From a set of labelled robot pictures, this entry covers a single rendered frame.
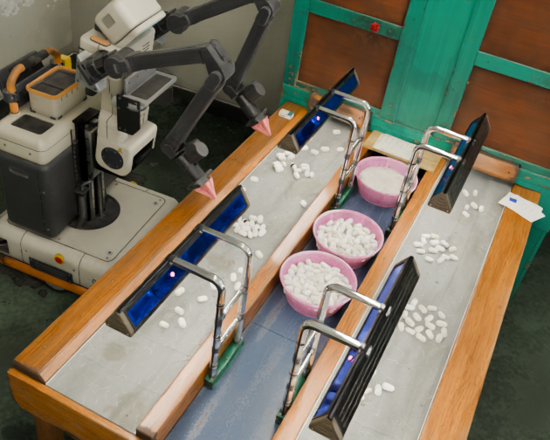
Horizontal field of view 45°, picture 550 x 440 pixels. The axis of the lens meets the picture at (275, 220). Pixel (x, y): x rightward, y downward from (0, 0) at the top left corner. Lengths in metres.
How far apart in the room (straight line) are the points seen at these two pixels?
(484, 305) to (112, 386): 1.25
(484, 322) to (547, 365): 1.13
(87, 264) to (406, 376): 1.50
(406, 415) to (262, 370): 0.45
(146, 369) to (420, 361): 0.84
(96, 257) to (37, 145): 0.57
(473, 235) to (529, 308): 1.03
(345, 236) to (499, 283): 0.58
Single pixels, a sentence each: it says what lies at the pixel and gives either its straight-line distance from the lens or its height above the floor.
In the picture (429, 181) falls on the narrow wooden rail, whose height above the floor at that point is 0.76.
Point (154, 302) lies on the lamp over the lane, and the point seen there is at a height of 1.07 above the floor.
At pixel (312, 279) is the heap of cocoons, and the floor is 0.74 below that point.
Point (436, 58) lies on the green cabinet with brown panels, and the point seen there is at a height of 1.19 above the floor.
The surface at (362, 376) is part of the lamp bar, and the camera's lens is 1.63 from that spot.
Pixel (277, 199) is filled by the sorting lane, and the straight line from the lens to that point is 2.60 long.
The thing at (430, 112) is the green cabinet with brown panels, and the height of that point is 0.94.
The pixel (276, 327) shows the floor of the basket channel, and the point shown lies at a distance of 2.22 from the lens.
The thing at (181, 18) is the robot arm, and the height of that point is 1.27.
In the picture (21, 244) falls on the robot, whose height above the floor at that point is 0.24.
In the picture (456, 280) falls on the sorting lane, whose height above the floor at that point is 0.74.
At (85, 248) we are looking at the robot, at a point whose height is 0.28.
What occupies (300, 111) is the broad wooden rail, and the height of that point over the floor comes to 0.76.
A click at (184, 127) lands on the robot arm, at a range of 2.33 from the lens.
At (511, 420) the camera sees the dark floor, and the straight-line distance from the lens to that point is 3.14.
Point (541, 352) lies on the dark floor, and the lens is 3.47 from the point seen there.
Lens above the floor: 2.35
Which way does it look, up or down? 40 degrees down
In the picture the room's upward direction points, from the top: 10 degrees clockwise
